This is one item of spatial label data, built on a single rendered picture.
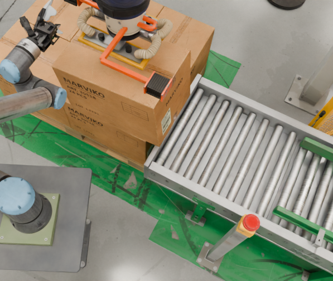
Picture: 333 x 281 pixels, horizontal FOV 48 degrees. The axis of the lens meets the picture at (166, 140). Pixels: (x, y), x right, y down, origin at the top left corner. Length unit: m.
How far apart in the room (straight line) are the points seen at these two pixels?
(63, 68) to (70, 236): 0.83
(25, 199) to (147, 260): 1.16
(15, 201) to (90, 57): 0.82
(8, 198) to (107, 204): 1.12
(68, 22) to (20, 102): 1.39
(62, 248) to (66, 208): 0.18
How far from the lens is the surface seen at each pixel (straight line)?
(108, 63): 1.53
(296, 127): 2.35
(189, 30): 2.66
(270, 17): 3.66
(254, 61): 3.30
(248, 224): 1.58
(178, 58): 1.92
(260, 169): 2.21
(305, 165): 2.38
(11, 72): 1.56
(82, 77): 1.92
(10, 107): 1.38
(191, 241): 2.58
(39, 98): 1.50
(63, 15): 2.78
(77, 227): 1.84
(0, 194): 1.65
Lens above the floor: 2.53
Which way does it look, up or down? 65 degrees down
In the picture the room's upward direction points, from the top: 7 degrees clockwise
